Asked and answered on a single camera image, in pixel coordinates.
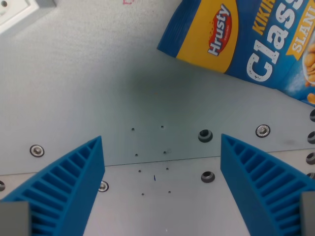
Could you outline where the silver hex socket screw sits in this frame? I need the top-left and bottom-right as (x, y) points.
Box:
(29, 144), (45, 157)
(98, 180), (110, 193)
(255, 124), (271, 138)

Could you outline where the white plastic socket box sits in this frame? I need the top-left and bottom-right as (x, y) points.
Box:
(0, 0), (39, 35)

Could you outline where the blue yellow Hrusty peanut bag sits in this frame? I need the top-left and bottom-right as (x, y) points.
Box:
(157, 0), (315, 107)

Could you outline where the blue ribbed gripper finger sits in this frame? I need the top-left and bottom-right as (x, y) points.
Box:
(0, 135), (106, 236)
(220, 133), (315, 236)

